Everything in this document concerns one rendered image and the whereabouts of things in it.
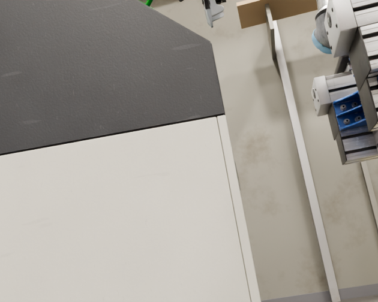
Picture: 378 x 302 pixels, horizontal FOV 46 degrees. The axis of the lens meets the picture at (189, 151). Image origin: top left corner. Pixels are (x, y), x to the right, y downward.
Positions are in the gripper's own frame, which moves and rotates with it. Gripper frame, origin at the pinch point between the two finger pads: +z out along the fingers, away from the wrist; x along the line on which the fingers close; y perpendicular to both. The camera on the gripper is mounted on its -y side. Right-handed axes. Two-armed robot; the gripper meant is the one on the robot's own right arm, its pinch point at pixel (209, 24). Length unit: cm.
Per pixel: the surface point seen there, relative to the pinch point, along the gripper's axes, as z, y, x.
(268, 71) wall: -77, 58, 249
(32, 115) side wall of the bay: 38, -42, -47
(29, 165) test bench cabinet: 49, -43, -47
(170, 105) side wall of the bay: 41, -13, -47
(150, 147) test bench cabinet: 49, -19, -47
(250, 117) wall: -38, 34, 252
